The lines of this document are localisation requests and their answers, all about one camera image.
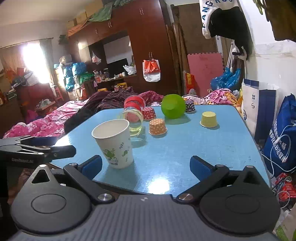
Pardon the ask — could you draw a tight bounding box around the white hooded jacket with lettering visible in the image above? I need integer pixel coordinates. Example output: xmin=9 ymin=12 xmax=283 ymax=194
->
xmin=199 ymin=0 xmax=252 ymax=60

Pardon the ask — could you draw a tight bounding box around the white navy paper bag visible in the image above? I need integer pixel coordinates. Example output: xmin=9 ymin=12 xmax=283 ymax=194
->
xmin=242 ymin=78 xmax=279 ymax=145

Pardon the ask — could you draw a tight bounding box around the green plastic cup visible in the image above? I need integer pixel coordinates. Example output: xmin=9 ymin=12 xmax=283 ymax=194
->
xmin=161 ymin=94 xmax=186 ymax=119

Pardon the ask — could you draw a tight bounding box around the dark striped clothing pile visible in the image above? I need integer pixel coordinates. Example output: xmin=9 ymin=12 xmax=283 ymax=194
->
xmin=64 ymin=87 xmax=137 ymax=134

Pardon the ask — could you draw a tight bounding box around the blue tote bag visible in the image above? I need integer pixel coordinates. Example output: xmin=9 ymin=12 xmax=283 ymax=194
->
xmin=262 ymin=94 xmax=296 ymax=177

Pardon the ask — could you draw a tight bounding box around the clear jar red tape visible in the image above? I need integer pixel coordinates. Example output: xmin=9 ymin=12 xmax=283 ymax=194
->
xmin=123 ymin=95 xmax=146 ymax=112

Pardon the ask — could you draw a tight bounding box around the brown hanging bag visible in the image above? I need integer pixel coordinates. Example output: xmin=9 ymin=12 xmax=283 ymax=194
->
xmin=264 ymin=0 xmax=296 ymax=42

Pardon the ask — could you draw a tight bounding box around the purple polka dot cupcake liner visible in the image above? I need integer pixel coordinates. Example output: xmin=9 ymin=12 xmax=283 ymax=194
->
xmin=185 ymin=99 xmax=196 ymax=113

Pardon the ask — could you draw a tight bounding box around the pink foam mat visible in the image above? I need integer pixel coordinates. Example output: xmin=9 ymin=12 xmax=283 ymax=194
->
xmin=187 ymin=53 xmax=224 ymax=97

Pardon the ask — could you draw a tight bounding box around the clear jar yellow tape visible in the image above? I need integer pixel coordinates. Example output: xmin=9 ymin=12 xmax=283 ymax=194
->
xmin=120 ymin=107 xmax=144 ymax=137

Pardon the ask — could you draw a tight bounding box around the blue plastic bag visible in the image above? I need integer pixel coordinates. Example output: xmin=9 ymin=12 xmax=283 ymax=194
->
xmin=210 ymin=67 xmax=241 ymax=90

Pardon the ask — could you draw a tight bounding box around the red polka dot cupcake liner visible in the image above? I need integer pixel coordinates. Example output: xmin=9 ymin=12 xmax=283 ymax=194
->
xmin=142 ymin=107 xmax=157 ymax=121

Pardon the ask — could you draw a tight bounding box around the orange polka dot cupcake liner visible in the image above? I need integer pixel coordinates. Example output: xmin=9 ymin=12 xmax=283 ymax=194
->
xmin=149 ymin=118 xmax=167 ymax=136

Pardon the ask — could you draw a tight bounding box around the white paper cup green print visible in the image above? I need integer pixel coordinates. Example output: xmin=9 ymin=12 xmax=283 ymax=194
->
xmin=91 ymin=119 xmax=134 ymax=169

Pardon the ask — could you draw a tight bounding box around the dark wooden wardrobe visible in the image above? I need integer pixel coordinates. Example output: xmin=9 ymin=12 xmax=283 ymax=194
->
xmin=68 ymin=1 xmax=180 ymax=95

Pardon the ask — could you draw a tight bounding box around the orange white plastic bag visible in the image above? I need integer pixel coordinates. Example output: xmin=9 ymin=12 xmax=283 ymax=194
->
xmin=142 ymin=59 xmax=161 ymax=82

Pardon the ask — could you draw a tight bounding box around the pink floral blanket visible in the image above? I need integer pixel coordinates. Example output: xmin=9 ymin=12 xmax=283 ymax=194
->
xmin=4 ymin=88 xmax=242 ymax=138

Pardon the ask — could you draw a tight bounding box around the yellow cupcake liner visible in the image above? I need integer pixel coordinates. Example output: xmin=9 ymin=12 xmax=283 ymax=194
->
xmin=200 ymin=111 xmax=218 ymax=128

